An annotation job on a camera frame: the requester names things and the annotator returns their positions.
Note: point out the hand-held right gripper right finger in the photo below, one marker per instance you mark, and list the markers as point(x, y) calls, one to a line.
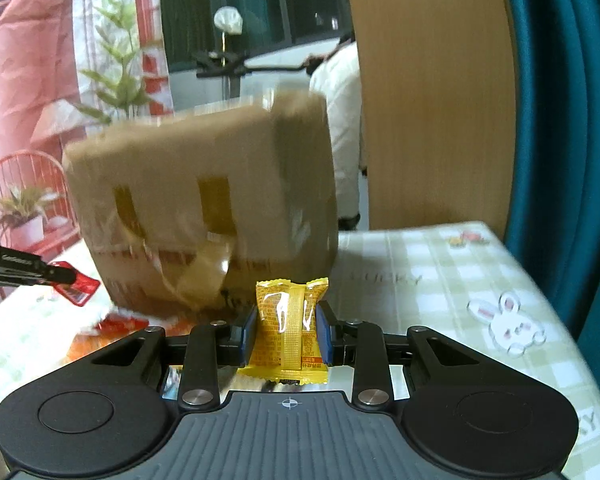
point(322, 334)

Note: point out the white quilted cover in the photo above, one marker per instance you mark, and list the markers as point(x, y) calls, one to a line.
point(340, 125)

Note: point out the yellow snack packet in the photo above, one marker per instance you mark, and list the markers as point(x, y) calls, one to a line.
point(285, 325)

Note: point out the teal curtain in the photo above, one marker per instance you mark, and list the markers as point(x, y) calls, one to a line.
point(570, 135)

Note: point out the black exercise bike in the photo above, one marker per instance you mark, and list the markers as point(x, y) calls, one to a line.
point(225, 65)

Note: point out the cardboard box with plastic liner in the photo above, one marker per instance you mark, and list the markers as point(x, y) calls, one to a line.
point(180, 150)

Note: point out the printed backdrop cloth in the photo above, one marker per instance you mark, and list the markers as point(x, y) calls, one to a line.
point(30, 60)

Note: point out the dark window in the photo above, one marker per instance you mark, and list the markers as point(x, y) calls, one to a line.
point(280, 0)

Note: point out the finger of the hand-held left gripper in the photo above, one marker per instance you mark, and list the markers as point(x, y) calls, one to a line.
point(60, 276)

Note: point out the white plastic bag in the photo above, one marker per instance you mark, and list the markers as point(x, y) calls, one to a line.
point(228, 20)

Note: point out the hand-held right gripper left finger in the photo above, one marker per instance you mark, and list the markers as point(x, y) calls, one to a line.
point(249, 334)

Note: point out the red white snack packet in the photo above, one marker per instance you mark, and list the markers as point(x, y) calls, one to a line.
point(115, 322)

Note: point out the checked cartoon tablecloth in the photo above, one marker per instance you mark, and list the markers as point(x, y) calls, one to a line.
point(430, 285)

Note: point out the wooden panel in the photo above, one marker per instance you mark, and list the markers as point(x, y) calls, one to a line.
point(430, 110)

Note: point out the black cloth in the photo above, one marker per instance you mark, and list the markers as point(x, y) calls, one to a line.
point(346, 39)

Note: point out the orange snack packet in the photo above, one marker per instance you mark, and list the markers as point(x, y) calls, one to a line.
point(87, 347)

